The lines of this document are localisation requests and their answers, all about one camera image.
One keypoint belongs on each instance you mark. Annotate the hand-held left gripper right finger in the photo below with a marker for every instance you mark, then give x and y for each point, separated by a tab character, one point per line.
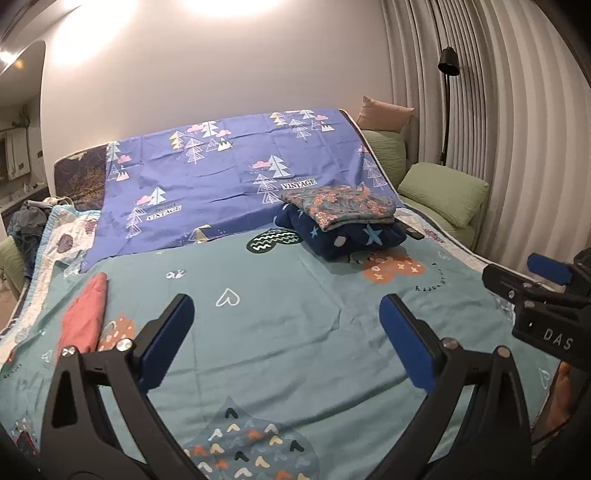
408	341

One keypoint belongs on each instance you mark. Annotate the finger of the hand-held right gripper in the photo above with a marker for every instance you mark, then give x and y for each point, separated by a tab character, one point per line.
508	284
549	267

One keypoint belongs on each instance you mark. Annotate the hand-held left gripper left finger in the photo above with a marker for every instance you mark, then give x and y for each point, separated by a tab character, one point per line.
166	341

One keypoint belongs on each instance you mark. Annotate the floral print garment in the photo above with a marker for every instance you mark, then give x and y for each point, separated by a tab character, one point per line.
341	205

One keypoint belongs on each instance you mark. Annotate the grey blue clothes pile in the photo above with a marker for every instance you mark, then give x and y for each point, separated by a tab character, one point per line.
30	226

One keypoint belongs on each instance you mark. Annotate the person's right hand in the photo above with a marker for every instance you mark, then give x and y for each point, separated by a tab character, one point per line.
563	397

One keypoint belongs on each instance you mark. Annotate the pink folded cloth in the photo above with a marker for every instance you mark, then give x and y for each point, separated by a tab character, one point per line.
83	314

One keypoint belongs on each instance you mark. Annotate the small black object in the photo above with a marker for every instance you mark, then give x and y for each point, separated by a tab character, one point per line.
415	234

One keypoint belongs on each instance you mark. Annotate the large green pillow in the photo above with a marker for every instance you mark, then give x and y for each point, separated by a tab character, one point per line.
443	194

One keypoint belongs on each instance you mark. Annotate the navy star print garment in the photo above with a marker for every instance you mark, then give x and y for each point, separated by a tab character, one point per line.
351	242

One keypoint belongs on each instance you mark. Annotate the teal printed bedsheet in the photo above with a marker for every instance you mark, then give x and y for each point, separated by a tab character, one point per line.
286	332

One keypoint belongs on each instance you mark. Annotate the white patterned quilt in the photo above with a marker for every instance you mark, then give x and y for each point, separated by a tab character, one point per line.
64	240

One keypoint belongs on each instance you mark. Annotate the beige pleated curtain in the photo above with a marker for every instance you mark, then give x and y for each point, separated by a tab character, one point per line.
508	115

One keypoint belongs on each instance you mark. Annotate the purple tree print sheet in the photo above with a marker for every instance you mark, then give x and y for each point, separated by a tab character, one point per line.
221	184

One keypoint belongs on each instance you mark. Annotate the green cushion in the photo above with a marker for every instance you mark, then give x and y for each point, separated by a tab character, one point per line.
11	267

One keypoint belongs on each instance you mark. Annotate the small green pillow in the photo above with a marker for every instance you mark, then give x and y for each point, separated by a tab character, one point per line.
383	152

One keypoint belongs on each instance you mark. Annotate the dark printed mattress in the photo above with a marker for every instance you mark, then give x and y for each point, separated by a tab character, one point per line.
81	177

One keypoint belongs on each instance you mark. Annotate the peach pillow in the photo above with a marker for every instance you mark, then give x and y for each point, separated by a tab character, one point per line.
383	115

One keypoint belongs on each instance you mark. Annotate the black floor lamp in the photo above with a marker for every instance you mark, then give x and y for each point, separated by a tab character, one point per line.
448	62

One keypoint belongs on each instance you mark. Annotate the white wall cabinet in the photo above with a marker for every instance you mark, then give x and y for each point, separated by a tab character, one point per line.
16	154

